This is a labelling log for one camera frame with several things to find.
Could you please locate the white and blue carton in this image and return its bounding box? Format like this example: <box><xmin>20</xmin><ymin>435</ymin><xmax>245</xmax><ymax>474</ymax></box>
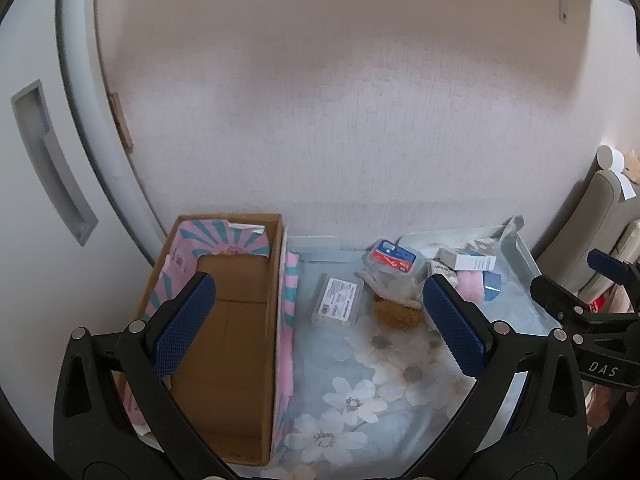
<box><xmin>436</xmin><ymin>246</ymin><xmax>497</xmax><ymax>272</ymax></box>

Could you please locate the grey chair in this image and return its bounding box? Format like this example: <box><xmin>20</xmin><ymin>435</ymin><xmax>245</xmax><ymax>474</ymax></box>
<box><xmin>537</xmin><ymin>169</ymin><xmax>640</xmax><ymax>302</ymax></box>

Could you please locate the white wardrobe door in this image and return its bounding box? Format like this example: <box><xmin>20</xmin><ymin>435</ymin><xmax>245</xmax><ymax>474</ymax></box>
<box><xmin>0</xmin><ymin>0</ymin><xmax>168</xmax><ymax>411</ymax></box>

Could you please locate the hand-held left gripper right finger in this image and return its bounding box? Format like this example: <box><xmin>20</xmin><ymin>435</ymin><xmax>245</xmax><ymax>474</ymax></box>
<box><xmin>405</xmin><ymin>274</ymin><xmax>588</xmax><ymax>480</ymax></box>

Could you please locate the grey recessed door handle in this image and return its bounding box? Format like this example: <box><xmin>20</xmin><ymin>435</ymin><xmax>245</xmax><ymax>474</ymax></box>
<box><xmin>11</xmin><ymin>79</ymin><xmax>99</xmax><ymax>247</ymax></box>

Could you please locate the floral tray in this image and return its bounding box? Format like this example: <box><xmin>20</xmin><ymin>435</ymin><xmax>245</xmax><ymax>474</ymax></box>
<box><xmin>272</xmin><ymin>217</ymin><xmax>543</xmax><ymax>480</ymax></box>

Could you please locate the clear plastic case blue red label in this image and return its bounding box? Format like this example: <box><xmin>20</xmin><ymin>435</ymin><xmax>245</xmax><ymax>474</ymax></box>
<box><xmin>367</xmin><ymin>239</ymin><xmax>427</xmax><ymax>287</ymax></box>

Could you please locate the clear plastic case white label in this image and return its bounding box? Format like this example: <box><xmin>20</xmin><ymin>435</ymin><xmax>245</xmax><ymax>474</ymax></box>
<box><xmin>310</xmin><ymin>274</ymin><xmax>364</xmax><ymax>331</ymax></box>

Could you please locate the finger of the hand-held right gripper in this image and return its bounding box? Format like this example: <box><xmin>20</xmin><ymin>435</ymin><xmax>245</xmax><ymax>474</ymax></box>
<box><xmin>529</xmin><ymin>275</ymin><xmax>597</xmax><ymax>335</ymax></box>
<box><xmin>586</xmin><ymin>248</ymin><xmax>640</xmax><ymax>312</ymax></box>

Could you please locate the small wooden wall block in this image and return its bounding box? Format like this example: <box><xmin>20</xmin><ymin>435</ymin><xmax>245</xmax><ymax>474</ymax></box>
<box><xmin>108</xmin><ymin>92</ymin><xmax>134</xmax><ymax>151</ymax></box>

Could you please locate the white cylinder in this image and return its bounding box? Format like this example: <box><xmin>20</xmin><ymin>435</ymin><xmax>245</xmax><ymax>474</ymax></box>
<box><xmin>597</xmin><ymin>144</ymin><xmax>627</xmax><ymax>177</ymax></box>

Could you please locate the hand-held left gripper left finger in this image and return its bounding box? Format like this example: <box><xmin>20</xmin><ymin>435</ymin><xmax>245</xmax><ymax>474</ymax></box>
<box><xmin>54</xmin><ymin>271</ymin><xmax>236</xmax><ymax>480</ymax></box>

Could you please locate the cardboard box with pink flaps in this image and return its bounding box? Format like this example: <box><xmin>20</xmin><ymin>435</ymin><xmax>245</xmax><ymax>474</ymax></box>
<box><xmin>116</xmin><ymin>212</ymin><xmax>301</xmax><ymax>467</ymax></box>

